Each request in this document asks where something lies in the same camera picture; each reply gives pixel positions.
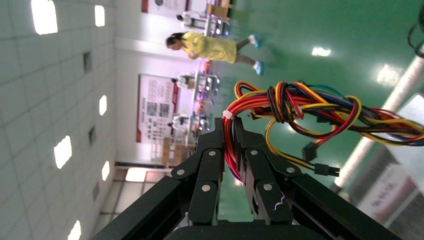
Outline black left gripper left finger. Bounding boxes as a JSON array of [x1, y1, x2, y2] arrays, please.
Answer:
[[169, 116, 227, 227]]

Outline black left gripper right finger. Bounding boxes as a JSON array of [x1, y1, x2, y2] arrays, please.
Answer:
[[232, 116, 303, 227]]

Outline power supply with coloured wires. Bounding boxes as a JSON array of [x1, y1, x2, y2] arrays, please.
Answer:
[[222, 80, 424, 182]]

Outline stacked cardboard cartons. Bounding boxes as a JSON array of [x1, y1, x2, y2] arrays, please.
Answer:
[[161, 136, 197, 167]]

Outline person in yellow coat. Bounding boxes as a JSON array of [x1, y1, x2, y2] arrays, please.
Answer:
[[165, 31, 266, 76]]

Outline wall poster board red edge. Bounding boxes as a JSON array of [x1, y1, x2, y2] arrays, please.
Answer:
[[135, 73, 180, 144]]

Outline wall poster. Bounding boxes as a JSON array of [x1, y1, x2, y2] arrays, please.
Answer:
[[141, 0, 191, 16]]

